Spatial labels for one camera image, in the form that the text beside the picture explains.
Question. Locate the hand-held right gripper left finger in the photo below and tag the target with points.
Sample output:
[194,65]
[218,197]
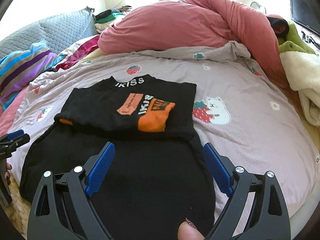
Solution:
[100,170]

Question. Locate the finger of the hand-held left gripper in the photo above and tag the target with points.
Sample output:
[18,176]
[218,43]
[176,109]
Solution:
[15,134]
[22,139]

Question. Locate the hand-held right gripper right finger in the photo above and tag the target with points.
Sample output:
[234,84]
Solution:
[217,170]

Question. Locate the black sweater with orange cuffs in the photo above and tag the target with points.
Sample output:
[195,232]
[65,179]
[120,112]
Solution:
[150,180]

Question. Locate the stack of folded clothes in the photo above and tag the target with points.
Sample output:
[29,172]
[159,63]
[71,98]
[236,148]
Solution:
[105,17]

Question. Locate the person's left hand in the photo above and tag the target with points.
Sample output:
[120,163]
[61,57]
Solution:
[8,172]

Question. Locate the person's right hand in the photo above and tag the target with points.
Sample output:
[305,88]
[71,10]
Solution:
[190,231]

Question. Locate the beige fluffy rug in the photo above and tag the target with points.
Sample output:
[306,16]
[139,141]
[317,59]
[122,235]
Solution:
[17,205]

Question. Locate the pink quilted bed sheet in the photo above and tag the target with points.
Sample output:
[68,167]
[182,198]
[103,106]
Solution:
[12,110]

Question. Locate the strawberry print quilt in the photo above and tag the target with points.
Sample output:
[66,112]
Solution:
[250,130]

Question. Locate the striped blanket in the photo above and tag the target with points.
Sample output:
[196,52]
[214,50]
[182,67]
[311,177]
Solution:
[22,65]

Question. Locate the red ruffled cloth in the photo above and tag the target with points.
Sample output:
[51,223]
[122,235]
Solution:
[82,50]

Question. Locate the grey quilted pillow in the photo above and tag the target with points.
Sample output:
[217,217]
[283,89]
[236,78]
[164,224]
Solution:
[62,32]

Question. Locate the cream fleece blanket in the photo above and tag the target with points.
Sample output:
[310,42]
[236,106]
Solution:
[300,80]

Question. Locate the pink duvet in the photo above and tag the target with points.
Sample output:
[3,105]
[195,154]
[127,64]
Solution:
[175,25]

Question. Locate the green plush toy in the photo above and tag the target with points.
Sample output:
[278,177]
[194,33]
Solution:
[292,33]

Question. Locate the dark plush item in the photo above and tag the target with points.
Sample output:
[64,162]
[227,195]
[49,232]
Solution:
[277,25]

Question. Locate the cluttered dark shelf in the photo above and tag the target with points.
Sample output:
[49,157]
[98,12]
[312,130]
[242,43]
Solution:
[308,38]

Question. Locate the white metal rack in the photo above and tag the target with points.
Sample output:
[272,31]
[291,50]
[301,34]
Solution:
[253,3]

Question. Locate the black television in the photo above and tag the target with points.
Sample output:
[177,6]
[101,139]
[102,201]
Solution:
[300,12]

